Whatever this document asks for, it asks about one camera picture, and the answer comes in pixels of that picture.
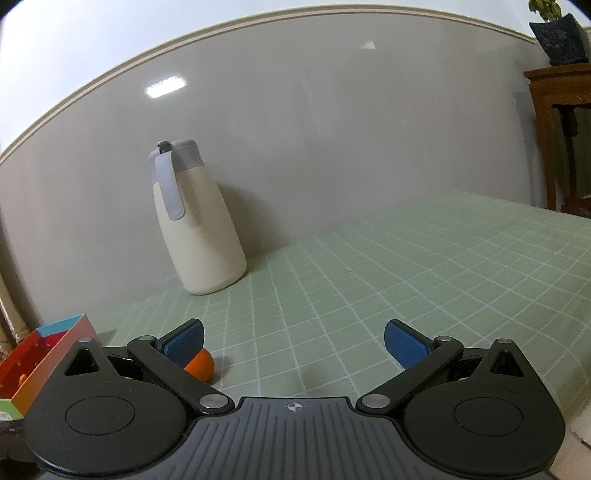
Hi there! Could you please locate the large orange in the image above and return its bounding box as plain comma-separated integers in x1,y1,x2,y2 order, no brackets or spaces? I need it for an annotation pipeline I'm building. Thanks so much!
184,348,216,383

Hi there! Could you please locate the colourful cardboard box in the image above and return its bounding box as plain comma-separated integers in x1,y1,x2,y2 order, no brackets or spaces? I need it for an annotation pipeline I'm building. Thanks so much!
0,314,101,420

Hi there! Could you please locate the green checked tablecloth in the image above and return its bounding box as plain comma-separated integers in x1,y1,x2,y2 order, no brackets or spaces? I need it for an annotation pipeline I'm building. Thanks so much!
90,189,591,444

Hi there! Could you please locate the beige satin curtain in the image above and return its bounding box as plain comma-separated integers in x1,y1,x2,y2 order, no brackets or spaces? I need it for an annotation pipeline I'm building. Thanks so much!
0,270,24,347

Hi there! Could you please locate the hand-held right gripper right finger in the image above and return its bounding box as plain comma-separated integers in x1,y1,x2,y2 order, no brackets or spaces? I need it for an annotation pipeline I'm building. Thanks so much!
356,319,532,415

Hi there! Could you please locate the cream thermos jug grey lid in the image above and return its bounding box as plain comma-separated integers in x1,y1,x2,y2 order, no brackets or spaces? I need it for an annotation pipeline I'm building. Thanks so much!
148,139,247,296

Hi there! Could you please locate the brown wooden stand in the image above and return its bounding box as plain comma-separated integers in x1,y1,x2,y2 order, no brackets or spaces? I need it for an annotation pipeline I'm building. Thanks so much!
523,65,591,212

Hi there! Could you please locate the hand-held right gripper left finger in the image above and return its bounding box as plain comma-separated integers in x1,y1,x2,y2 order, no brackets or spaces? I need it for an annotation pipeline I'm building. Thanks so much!
62,318,234,416

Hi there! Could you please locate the potted plant dark pot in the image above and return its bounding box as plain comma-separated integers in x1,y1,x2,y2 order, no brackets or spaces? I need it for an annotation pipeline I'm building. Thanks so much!
527,0,591,66

